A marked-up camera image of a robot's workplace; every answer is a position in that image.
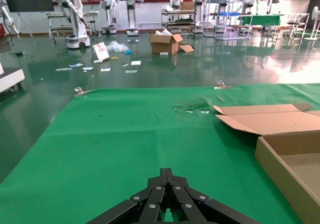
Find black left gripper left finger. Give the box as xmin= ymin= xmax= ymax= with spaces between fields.
xmin=84 ymin=168 xmax=168 ymax=224

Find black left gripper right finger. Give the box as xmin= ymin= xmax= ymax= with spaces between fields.
xmin=166 ymin=168 xmax=263 ymax=224

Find white robot arm on mobile base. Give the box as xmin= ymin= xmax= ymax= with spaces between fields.
xmin=43 ymin=0 xmax=91 ymax=50

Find open cardboard box with holes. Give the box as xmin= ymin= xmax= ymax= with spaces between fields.
xmin=212 ymin=102 xmax=320 ymax=224

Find green table cloth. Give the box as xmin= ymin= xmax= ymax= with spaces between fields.
xmin=0 ymin=83 xmax=320 ymax=224

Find metal cloth clip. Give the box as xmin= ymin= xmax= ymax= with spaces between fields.
xmin=73 ymin=86 xmax=92 ymax=97
xmin=214 ymin=80 xmax=234 ymax=90

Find large open cardboard carton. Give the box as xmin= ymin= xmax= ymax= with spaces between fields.
xmin=149 ymin=29 xmax=195 ymax=55

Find white and red carton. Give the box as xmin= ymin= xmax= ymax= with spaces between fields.
xmin=91 ymin=41 xmax=111 ymax=62

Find clear plastic bag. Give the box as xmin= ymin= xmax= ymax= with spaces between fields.
xmin=104 ymin=40 xmax=130 ymax=53

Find metal shelf cart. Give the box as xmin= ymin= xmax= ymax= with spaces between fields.
xmin=161 ymin=8 xmax=197 ymax=34

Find white cabinet on casters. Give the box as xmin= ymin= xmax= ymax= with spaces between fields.
xmin=0 ymin=61 xmax=26 ymax=94

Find white rack with blue tray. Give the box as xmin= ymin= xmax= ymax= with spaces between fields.
xmin=203 ymin=0 xmax=253 ymax=40

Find green covered table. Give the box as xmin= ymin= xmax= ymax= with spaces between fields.
xmin=237 ymin=13 xmax=282 ymax=32

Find white workbench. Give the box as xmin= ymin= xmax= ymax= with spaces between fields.
xmin=46 ymin=10 xmax=100 ymax=39

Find white standing fan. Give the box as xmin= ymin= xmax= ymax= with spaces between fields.
xmin=303 ymin=5 xmax=320 ymax=41

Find white frame table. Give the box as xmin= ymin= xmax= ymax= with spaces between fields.
xmin=284 ymin=12 xmax=311 ymax=39

